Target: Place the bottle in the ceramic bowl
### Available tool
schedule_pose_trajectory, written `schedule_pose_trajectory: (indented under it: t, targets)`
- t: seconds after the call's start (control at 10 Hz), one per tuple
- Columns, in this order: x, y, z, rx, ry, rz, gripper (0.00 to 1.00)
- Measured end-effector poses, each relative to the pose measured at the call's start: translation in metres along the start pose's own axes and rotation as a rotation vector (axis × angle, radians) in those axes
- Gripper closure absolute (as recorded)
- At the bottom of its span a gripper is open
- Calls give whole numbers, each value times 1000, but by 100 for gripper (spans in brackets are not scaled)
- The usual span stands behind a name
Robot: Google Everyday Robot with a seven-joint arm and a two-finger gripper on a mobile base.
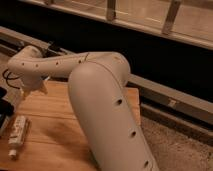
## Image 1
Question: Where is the black power adapter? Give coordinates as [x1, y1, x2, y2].
[47, 42, 61, 53]

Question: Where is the white plastic bottle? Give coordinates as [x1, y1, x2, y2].
[8, 115, 29, 159]

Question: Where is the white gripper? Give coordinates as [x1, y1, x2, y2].
[21, 76, 48, 99]

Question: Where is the black device at left edge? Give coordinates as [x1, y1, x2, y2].
[0, 87, 14, 130]

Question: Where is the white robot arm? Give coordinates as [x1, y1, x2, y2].
[8, 46, 160, 171]

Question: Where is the black coiled cable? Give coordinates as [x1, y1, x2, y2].
[2, 68, 21, 90]

